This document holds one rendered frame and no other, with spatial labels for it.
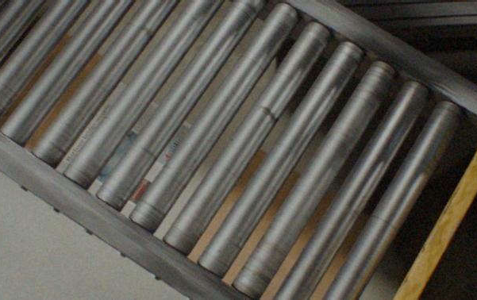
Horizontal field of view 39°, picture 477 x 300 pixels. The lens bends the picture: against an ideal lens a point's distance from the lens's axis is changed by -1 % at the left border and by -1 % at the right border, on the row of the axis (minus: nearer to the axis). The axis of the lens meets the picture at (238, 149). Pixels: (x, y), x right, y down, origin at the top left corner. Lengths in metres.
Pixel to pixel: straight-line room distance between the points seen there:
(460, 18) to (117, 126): 1.09
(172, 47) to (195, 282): 0.39
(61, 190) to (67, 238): 0.82
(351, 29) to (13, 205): 1.14
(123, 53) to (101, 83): 0.06
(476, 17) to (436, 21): 0.11
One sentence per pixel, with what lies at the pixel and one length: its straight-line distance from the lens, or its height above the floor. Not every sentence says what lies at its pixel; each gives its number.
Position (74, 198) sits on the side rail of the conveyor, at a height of 0.80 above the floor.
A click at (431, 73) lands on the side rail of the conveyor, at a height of 0.80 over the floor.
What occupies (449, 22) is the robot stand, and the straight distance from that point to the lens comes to 1.89.
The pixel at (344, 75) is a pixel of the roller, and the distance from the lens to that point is 1.14.
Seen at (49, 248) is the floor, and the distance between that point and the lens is 1.91.
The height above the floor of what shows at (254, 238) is 0.00.
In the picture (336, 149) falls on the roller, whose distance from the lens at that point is 1.09.
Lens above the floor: 1.84
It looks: 75 degrees down
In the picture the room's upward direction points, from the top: 4 degrees clockwise
